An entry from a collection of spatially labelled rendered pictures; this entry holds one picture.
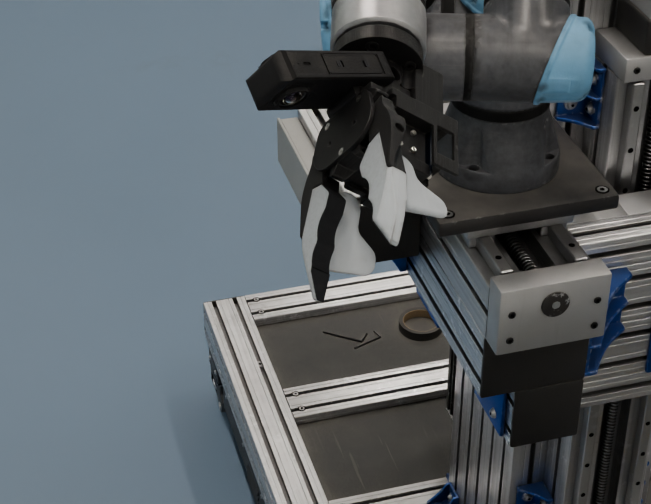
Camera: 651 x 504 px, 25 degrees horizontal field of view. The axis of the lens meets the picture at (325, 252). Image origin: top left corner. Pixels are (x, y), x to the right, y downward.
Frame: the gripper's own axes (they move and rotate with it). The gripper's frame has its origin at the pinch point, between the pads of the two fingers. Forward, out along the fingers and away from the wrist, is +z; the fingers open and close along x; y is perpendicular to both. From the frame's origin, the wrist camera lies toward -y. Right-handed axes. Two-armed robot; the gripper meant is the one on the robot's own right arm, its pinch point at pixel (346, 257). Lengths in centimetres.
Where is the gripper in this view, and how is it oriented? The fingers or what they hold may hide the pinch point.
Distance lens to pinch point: 99.9
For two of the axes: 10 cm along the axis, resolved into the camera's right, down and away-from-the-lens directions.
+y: 8.2, 3.6, 4.4
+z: -0.4, 8.1, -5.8
